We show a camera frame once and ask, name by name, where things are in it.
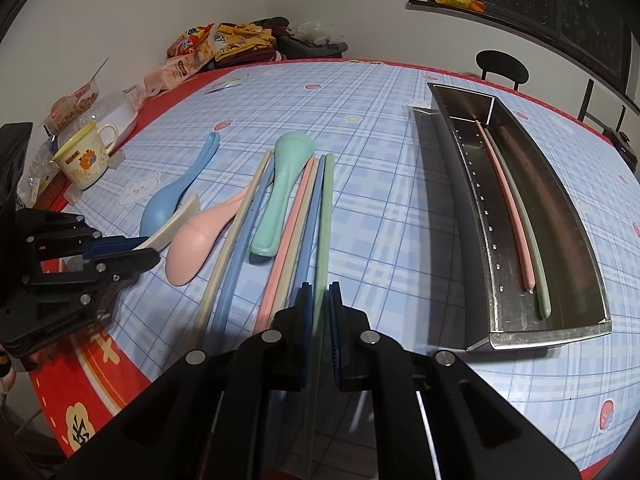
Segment dark rice cooker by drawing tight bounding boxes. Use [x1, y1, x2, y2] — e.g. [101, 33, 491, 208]
[602, 127, 639, 172]

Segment blue chopstick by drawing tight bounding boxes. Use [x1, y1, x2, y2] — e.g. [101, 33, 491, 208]
[287, 154, 327, 311]
[212, 160, 277, 337]

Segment yellow snack bag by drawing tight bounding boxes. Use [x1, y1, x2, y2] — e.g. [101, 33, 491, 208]
[212, 22, 273, 63]

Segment green chopstick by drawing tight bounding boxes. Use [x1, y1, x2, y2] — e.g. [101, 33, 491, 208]
[300, 152, 336, 480]
[484, 127, 552, 320]

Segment clear plastic snack box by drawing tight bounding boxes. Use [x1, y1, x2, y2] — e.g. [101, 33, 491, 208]
[42, 57, 111, 136]

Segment dark grey bag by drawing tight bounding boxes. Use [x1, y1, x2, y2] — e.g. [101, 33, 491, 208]
[275, 34, 350, 60]

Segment stainless steel utensil tray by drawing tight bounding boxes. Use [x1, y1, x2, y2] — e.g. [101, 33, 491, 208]
[426, 82, 613, 352]

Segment clear plastic bag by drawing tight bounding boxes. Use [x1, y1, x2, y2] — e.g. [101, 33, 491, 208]
[294, 20, 347, 46]

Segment green plastic spoon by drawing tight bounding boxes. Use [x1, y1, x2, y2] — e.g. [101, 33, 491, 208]
[249, 131, 317, 257]

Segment black round-back chair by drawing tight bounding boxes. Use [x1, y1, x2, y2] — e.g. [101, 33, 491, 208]
[475, 50, 530, 92]

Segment yellow orange packet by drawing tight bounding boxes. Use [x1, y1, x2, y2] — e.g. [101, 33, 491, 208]
[432, 0, 487, 13]

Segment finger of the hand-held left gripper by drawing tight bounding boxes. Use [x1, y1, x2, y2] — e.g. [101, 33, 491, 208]
[0, 246, 162, 359]
[12, 210, 147, 282]

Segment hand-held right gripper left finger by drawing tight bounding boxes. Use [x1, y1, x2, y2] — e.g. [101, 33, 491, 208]
[55, 282, 316, 480]

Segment dark windowsill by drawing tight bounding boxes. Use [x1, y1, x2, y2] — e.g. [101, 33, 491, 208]
[406, 0, 640, 117]

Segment cream chopstick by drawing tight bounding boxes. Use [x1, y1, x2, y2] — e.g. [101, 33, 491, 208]
[272, 157, 321, 321]
[192, 149, 273, 347]

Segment pink plastic spoon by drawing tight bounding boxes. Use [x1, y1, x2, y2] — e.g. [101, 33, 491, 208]
[165, 185, 256, 287]

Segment cream mug yellow rim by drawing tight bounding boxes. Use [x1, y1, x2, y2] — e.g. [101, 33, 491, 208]
[51, 121, 119, 191]

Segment black metal chair frame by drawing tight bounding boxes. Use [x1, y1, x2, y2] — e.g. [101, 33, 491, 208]
[575, 79, 632, 133]

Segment pink packet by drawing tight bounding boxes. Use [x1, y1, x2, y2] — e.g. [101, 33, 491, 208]
[144, 56, 212, 94]

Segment pink chopstick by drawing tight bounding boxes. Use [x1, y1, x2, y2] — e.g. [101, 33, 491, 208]
[474, 120, 535, 292]
[252, 156, 316, 336]

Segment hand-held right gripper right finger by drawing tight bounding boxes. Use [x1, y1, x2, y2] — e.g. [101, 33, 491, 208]
[327, 282, 583, 480]

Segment orange snack bag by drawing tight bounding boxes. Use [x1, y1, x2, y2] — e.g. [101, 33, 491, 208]
[166, 27, 217, 61]

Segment blue plastic spoon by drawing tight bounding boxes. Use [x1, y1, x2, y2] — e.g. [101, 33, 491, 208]
[139, 131, 221, 239]

